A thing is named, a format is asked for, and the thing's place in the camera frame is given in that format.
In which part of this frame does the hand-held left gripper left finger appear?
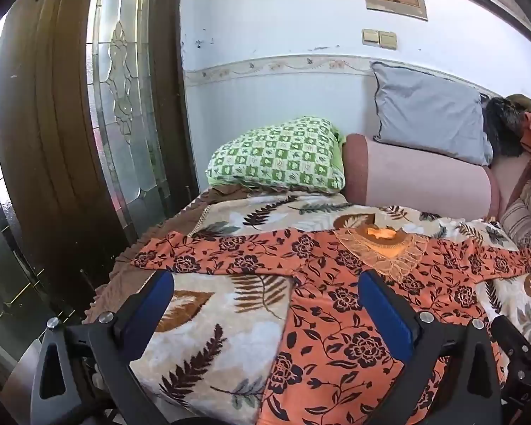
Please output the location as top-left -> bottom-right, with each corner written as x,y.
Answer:
29,269 -> 176,425

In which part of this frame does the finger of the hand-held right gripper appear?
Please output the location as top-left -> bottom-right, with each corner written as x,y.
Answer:
489,318 -> 531,358

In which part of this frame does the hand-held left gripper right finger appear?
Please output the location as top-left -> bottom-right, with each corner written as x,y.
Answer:
358,269 -> 503,425

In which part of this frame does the orange black floral shirt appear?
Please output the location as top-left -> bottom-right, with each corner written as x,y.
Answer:
130,223 -> 531,425

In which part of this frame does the leaf print blanket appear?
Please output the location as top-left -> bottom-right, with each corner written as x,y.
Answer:
82,186 -> 531,425

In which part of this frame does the striped beige cushion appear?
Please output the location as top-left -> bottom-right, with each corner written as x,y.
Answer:
499,181 -> 531,272

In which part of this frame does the pink bolster cushion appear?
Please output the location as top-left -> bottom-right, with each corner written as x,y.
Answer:
342,133 -> 502,219

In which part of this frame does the green checked pillow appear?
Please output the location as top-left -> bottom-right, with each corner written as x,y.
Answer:
206,116 -> 348,194

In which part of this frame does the dark fuzzy cloth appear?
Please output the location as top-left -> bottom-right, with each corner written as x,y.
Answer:
481,94 -> 531,159

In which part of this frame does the brown wooden door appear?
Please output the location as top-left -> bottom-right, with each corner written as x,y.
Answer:
0,0 -> 131,317

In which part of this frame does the grey pillow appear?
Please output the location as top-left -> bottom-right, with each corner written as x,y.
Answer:
369,61 -> 495,166

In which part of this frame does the stained glass door panel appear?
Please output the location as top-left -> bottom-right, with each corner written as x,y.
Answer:
85,0 -> 174,233

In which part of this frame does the olive brown cloth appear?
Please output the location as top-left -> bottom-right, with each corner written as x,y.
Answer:
507,94 -> 531,116

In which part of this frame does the brown wooden door frame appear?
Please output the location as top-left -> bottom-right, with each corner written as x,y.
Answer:
147,0 -> 201,202

